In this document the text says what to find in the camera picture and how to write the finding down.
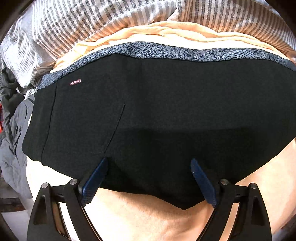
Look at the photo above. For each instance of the grey striped duvet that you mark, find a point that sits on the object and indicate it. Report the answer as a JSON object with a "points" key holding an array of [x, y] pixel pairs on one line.
{"points": [[47, 30]]}

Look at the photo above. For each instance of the grey clothes pile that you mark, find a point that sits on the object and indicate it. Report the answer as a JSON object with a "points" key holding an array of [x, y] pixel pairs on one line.
{"points": [[17, 111]]}

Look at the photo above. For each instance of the peach bed sheet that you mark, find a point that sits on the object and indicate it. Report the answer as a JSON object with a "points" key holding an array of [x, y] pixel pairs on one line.
{"points": [[143, 217]]}

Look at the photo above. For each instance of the black pants grey waistband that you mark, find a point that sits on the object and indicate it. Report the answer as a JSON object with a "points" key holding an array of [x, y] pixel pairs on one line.
{"points": [[170, 121]]}

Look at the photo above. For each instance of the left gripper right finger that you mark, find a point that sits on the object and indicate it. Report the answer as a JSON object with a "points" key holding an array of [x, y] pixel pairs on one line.
{"points": [[242, 203]]}

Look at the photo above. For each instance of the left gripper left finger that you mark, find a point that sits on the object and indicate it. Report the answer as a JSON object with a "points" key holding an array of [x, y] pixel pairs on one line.
{"points": [[46, 220]]}

